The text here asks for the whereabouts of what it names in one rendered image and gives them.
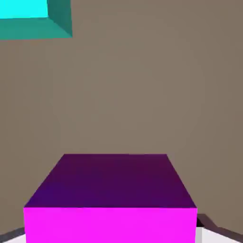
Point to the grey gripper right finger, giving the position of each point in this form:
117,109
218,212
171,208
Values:
212,232

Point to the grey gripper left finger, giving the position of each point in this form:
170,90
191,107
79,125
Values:
11,236

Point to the small magenta cube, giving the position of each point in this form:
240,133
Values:
110,208

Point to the small cyan cube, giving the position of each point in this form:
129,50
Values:
34,22

